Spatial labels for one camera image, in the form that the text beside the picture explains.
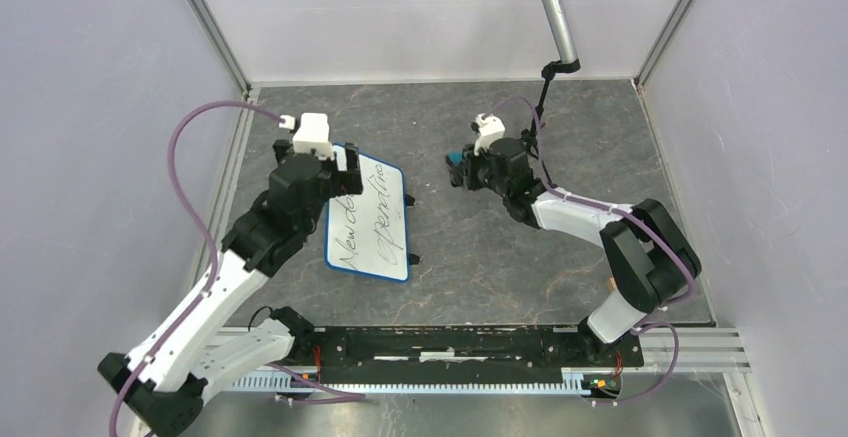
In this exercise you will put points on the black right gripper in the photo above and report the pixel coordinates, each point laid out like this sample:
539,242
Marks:
469,163

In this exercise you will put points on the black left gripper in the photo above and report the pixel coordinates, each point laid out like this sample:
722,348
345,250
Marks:
347,181

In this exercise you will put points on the blue whiteboard eraser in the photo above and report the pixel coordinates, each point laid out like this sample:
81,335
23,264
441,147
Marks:
454,159

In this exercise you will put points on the blue framed whiteboard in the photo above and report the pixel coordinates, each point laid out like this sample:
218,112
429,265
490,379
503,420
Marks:
367,234

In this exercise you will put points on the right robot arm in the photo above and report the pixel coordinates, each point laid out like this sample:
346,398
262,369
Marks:
651,261

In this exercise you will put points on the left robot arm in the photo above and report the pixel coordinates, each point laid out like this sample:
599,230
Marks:
169,378

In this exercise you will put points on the black tripod stand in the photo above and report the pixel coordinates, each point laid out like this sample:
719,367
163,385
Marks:
548,73

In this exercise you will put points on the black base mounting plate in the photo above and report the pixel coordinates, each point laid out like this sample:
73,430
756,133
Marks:
486,354

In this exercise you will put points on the silver pole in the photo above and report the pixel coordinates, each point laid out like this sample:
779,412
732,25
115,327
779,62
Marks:
559,27

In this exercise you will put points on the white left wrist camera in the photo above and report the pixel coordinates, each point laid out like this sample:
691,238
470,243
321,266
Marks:
310,134

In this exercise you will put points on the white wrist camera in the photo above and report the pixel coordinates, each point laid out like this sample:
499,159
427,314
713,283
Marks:
310,134
488,128

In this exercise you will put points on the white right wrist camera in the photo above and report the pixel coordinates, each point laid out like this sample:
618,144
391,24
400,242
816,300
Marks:
488,128

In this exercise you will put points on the slotted cable duct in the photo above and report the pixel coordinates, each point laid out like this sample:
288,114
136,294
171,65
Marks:
273,381

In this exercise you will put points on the aluminium frame rail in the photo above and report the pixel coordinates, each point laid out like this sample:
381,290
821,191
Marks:
687,349

